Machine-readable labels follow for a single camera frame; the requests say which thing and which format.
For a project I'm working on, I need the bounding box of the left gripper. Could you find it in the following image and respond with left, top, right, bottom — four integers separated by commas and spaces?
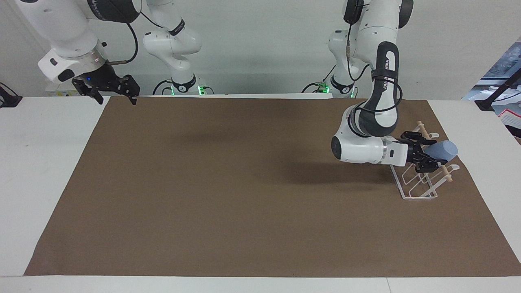
401, 131, 441, 173

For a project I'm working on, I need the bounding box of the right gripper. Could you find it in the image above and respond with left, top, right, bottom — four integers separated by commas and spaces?
71, 62, 141, 106

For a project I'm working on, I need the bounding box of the light blue cup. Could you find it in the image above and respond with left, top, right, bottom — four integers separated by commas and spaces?
424, 140, 459, 163

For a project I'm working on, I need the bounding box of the black stand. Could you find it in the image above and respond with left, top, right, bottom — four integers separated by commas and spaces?
475, 68, 521, 112
0, 83, 23, 109

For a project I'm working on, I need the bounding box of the white wire cup holder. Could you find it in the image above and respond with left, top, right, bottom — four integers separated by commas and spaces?
389, 120, 461, 200

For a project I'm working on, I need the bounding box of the black cable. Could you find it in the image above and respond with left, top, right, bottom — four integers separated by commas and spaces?
107, 20, 140, 66
152, 79, 175, 96
301, 65, 339, 94
346, 22, 403, 114

